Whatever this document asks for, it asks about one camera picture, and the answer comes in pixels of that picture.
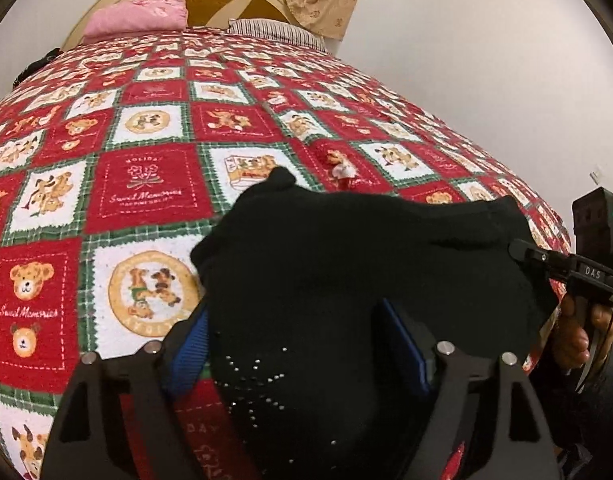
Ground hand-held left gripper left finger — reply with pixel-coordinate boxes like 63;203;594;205
39;305;212;480

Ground person's right forearm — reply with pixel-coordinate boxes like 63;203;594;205
531;320;613;466

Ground red printed bear blanket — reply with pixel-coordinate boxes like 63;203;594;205
0;27;572;480

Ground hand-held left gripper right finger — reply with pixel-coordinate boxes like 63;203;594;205
379;297;562;480

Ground black object on bed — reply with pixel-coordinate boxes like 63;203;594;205
14;47;62;86

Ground black pants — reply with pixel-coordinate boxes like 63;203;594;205
190;166;558;480

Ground pink pillow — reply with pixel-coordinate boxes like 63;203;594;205
81;0;188;43

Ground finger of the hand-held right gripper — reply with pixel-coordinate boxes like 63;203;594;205
507;238;573;283

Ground person's right hand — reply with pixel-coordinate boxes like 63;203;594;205
555;291;613;372

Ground striped pillow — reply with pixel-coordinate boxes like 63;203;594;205
226;17;329;53

